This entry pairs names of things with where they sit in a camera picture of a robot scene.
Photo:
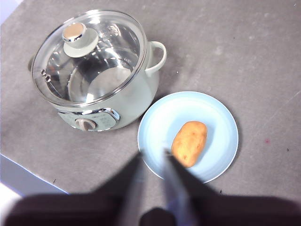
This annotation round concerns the glass lid with green knob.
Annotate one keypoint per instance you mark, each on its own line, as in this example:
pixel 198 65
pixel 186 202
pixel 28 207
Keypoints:
pixel 77 40

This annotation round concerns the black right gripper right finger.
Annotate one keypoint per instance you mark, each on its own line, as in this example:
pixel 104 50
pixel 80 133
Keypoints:
pixel 235 212

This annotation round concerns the blue round plate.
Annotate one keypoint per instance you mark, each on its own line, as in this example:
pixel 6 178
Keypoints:
pixel 164 117

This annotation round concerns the brown potato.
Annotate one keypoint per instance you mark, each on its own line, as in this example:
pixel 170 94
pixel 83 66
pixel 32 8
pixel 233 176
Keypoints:
pixel 189 143

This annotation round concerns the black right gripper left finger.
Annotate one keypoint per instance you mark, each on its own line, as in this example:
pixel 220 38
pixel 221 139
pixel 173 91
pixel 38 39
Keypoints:
pixel 82 209

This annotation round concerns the pale green electric steamer pot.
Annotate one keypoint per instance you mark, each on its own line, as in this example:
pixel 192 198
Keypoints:
pixel 138 99

